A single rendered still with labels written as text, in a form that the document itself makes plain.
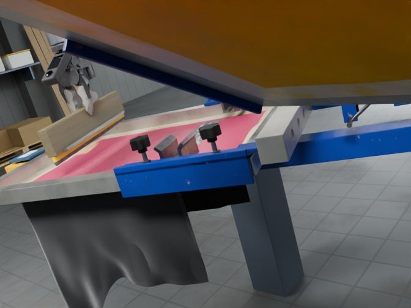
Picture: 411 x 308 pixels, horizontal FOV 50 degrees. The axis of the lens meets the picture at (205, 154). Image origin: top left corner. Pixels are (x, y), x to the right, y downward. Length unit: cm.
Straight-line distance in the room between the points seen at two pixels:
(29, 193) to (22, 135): 625
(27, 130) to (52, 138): 623
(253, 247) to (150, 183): 118
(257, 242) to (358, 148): 103
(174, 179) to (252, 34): 57
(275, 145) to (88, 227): 61
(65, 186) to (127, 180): 18
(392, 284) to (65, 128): 150
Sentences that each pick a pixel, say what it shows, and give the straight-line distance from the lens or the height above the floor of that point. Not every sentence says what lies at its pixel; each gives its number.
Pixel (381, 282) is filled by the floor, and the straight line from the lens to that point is 213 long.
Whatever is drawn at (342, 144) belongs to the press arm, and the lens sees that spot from 108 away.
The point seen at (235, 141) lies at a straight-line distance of 109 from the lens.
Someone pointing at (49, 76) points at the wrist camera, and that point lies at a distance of 126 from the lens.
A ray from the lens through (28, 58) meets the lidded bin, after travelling 812.
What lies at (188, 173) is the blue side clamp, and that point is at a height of 98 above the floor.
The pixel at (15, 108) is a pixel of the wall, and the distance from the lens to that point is 864.
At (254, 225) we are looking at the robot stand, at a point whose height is 36.
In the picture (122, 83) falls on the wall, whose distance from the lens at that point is 991.
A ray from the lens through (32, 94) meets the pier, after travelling 847.
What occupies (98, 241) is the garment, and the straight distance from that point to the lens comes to 120.
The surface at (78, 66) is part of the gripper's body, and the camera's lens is 132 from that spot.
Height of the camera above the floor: 125
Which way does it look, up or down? 17 degrees down
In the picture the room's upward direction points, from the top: 16 degrees counter-clockwise
